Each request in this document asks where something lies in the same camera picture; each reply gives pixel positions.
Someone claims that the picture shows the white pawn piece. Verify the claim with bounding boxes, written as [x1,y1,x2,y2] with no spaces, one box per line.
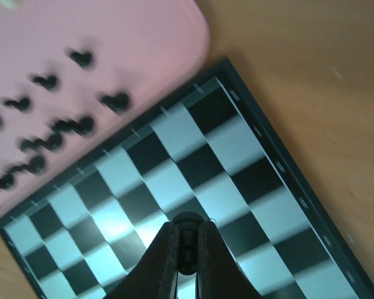
[0,0,21,10]

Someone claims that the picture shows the black bishop piece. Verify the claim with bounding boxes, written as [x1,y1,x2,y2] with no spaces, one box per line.
[99,92,131,114]
[0,155,46,190]

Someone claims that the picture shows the black and white chessboard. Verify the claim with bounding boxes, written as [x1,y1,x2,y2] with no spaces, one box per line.
[0,59,374,298]

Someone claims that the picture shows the pink plastic tray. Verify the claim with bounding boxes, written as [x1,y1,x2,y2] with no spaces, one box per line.
[0,1,210,217]

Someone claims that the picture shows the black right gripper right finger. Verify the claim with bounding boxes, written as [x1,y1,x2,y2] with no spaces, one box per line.
[198,221,260,298]

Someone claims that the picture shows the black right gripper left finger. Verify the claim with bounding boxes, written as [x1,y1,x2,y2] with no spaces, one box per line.
[105,222,178,298]

